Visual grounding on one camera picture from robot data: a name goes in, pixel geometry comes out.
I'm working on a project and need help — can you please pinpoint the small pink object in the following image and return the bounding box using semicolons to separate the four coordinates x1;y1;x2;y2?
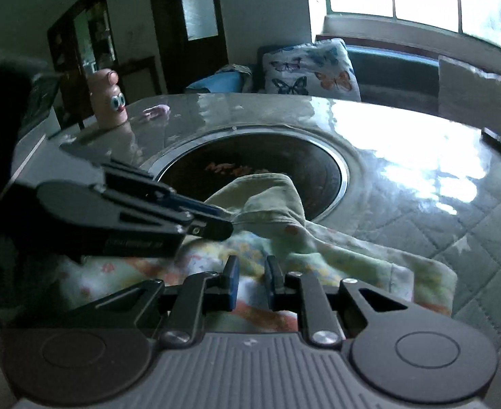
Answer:
142;104;171;119

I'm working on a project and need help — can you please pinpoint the dark wooden display cabinet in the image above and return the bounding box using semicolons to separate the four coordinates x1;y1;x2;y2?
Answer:
47;0;119;128

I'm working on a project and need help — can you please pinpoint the butterfly print pillow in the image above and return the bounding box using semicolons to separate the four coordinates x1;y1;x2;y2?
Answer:
262;37;362;102

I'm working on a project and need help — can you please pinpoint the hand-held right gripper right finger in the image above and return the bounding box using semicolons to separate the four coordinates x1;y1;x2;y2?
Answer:
264;255;420;347

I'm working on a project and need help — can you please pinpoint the round metal-rimmed table inset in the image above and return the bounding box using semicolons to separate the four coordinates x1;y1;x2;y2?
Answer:
150;124;351;222

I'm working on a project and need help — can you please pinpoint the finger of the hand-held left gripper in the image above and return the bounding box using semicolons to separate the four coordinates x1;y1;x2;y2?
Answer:
101;202;235;243
99;160;222;219

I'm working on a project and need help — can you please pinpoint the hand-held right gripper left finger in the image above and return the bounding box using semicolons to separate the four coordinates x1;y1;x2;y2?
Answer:
75;255;240;347

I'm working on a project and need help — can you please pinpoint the beige crumpled cloth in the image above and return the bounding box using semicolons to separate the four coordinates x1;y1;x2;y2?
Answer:
220;64;253;90

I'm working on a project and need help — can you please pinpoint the teal sofa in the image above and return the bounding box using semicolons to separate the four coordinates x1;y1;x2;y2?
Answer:
256;45;442;113

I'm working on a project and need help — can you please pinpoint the dark wooden door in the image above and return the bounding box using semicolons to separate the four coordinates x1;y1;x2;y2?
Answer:
146;0;230;94

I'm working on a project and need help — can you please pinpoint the dark wooden chair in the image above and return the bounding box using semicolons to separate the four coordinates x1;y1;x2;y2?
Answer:
118;55;167;99

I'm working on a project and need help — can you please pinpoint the white pillow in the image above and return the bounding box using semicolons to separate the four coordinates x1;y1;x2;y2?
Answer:
438;55;501;137

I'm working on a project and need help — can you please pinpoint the patterned pastel baby garment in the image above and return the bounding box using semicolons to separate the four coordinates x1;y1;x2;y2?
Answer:
57;172;457;335

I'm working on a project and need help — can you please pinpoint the blue cloth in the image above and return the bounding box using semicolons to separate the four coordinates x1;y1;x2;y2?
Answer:
186;72;247;93

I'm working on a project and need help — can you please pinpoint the pink toy with googly eyes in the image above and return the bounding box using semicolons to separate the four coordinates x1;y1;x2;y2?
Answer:
89;69;128;127

